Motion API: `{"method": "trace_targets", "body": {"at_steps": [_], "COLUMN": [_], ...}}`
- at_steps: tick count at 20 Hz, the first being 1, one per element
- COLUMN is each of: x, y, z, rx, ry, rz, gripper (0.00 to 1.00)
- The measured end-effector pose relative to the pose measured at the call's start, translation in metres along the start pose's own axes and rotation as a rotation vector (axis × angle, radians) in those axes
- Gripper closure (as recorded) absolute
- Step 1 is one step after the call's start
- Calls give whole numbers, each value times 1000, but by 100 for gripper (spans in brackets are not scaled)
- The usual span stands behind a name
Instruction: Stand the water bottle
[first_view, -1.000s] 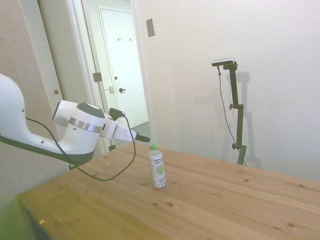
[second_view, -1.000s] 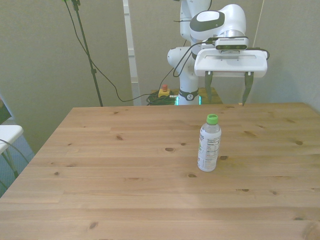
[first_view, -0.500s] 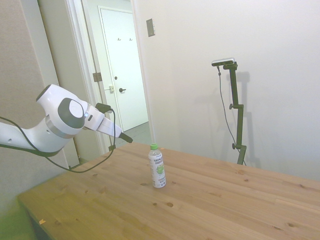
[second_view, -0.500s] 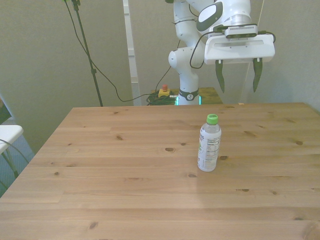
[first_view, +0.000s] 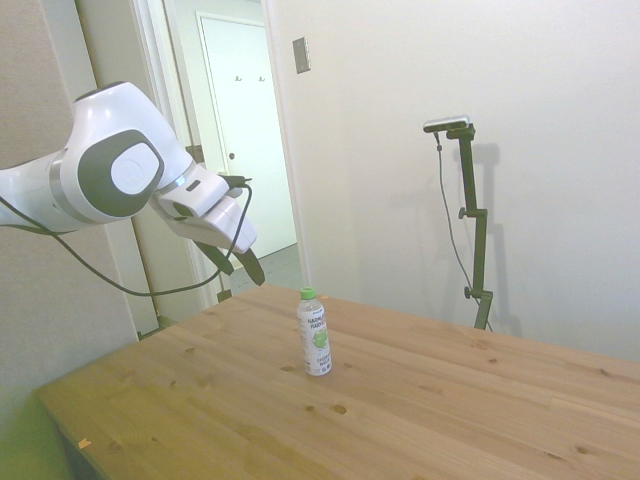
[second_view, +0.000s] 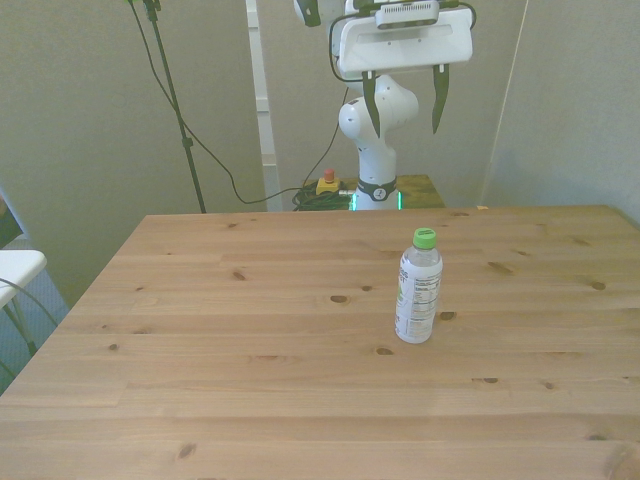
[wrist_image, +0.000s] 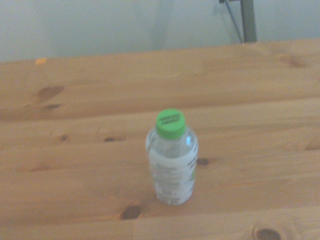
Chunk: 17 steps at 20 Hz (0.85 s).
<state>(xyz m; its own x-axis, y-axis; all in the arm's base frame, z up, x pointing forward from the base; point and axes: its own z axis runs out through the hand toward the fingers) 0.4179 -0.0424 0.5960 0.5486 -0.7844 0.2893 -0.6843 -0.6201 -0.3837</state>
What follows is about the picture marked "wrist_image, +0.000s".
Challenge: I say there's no black camera stand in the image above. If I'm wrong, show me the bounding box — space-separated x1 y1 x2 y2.
219 0 258 43

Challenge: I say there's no water bottle with green cap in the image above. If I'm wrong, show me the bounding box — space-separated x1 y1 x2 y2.
145 107 200 207

